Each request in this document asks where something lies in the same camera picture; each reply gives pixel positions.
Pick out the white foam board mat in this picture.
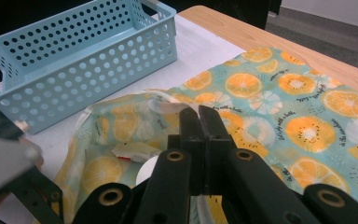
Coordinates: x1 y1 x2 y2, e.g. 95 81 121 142
0 13 247 224

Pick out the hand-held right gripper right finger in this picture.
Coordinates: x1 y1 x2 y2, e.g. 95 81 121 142
198 105 239 195

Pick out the small white-capped bottle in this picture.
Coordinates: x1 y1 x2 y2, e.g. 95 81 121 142
135 154 160 189

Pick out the light blue perforated plastic basket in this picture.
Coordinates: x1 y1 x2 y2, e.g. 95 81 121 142
0 0 179 135

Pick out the wooden table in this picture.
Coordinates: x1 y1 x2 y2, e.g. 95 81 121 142
177 5 358 101

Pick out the orange-slice print fabric bag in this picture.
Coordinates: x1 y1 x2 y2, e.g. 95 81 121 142
51 46 358 224

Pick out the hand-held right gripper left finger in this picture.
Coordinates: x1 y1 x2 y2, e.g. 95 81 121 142
167 106 207 197

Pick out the white ointment tube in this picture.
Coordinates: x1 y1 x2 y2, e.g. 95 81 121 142
110 141 163 163

